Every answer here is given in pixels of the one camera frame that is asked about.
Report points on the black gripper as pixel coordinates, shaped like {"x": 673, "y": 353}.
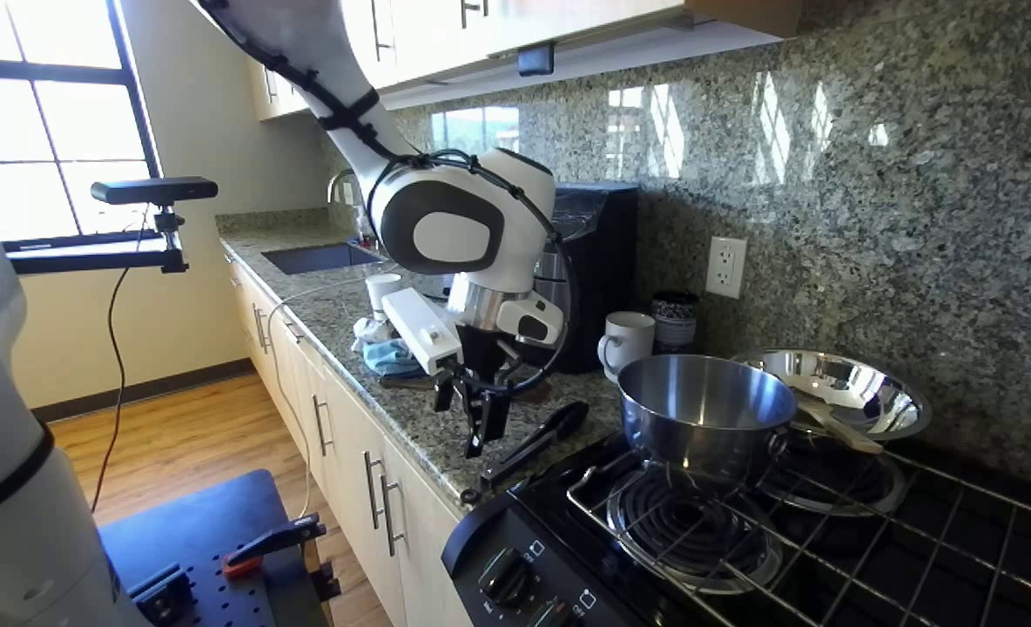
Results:
{"x": 496, "y": 359}

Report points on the blue robot base platform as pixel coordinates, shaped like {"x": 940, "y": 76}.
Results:
{"x": 189, "y": 524}

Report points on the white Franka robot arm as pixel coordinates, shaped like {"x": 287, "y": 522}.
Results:
{"x": 518, "y": 198}

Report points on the cream lower cabinet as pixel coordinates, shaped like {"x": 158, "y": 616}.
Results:
{"x": 345, "y": 420}

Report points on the cream cabinet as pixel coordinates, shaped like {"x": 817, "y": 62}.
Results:
{"x": 606, "y": 20}
{"x": 345, "y": 420}

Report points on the small white cup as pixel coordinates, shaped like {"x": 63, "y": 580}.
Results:
{"x": 379, "y": 290}

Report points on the black electric stove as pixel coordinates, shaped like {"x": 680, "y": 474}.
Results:
{"x": 539, "y": 546}

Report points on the white ceramic mug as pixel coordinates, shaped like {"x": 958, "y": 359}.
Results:
{"x": 628, "y": 341}

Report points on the black coffee maker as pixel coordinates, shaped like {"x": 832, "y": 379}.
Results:
{"x": 602, "y": 265}

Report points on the kitchen sink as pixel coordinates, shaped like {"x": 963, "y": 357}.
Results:
{"x": 317, "y": 258}

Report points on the dark round canister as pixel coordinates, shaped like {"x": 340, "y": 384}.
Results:
{"x": 676, "y": 320}

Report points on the stainless steel pot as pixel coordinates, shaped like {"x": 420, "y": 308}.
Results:
{"x": 701, "y": 437}

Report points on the metal faucet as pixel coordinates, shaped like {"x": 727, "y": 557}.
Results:
{"x": 335, "y": 185}

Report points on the black under-cabinet device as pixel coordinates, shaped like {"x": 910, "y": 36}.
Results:
{"x": 539, "y": 62}

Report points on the shiny steel bowl pan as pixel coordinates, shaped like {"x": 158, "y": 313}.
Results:
{"x": 850, "y": 389}

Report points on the cream upper cabinet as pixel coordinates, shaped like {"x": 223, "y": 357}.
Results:
{"x": 606, "y": 20}

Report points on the white wall outlet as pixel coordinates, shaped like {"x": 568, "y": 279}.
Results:
{"x": 727, "y": 265}

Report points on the black stereo camera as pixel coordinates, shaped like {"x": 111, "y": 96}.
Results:
{"x": 153, "y": 191}

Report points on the black camera stand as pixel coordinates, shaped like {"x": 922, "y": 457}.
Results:
{"x": 97, "y": 251}

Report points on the window with dark frame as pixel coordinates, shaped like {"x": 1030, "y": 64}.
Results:
{"x": 63, "y": 115}

